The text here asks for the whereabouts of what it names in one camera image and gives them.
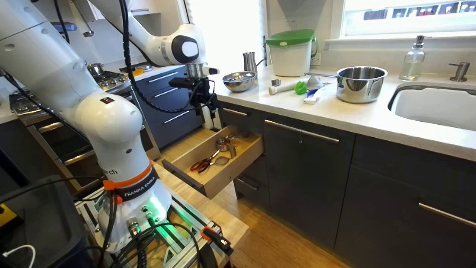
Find clear soap dispenser bottle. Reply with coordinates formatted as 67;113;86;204
400;35;425;80

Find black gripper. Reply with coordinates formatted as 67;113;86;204
169;62;218;111

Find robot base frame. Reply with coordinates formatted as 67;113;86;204
74;189;233;268

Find small mesh strainer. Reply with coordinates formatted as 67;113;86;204
212;156;230;167

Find white bin green lid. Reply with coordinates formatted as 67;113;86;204
266;30;316;77

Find steel saucepan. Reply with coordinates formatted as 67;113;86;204
305;64;389;105

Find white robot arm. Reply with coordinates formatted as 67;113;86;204
0;0;171;253

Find steel shaker canister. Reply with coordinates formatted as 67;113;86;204
242;52;257;73

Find blue white tube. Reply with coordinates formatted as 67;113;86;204
303;82;327;104

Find open wooden drawer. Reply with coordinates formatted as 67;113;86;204
162;126;263;198

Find silver measuring cup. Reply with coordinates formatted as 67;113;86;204
215;137;236;158

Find green dish brush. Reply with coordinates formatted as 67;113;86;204
267;79;319;95

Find steel mixing bowl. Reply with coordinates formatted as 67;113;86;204
221;71;255;92

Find kitchen sink basin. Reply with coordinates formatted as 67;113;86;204
388;85;476;131

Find dark lower kitchen cabinets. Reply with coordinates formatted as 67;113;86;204
221;104;476;268

